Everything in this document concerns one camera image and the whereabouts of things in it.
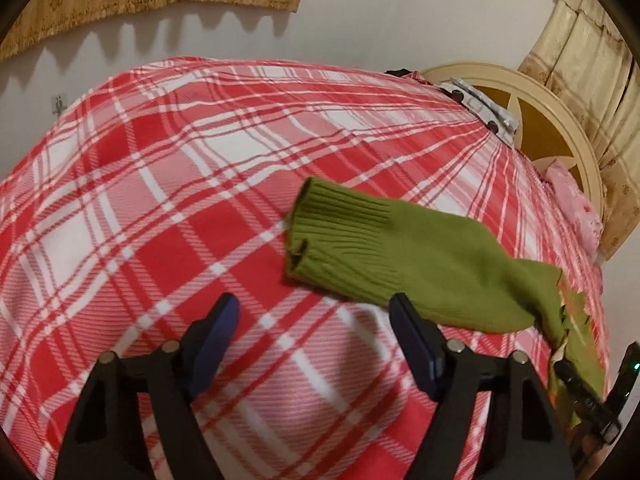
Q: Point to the red plaid bed blanket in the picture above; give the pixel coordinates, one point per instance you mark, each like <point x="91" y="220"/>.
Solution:
<point x="165" y="200"/>

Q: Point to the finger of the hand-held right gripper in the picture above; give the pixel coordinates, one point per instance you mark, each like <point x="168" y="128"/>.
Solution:
<point x="582" y="392"/>

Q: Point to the dark cloth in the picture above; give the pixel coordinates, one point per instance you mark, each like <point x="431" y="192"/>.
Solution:
<point x="400" y="72"/>

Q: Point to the grey white printed pillow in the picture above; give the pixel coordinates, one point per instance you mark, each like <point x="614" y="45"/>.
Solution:
<point x="480" y="107"/>

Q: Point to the white wall socket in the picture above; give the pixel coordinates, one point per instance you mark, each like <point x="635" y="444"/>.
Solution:
<point x="59" y="104"/>

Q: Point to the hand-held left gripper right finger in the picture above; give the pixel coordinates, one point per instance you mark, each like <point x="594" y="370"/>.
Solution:
<point x="411" y="332"/>

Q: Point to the cream round headboard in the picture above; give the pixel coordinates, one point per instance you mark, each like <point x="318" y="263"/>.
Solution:
<point x="550" y="120"/>

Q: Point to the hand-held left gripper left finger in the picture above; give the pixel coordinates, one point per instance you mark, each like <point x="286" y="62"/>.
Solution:
<point x="222" y="327"/>

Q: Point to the green knit sweater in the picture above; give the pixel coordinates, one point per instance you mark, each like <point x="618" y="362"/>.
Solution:
<point x="400" y="255"/>

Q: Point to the pink pillow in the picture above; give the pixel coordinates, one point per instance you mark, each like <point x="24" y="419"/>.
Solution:
<point x="575" y="205"/>

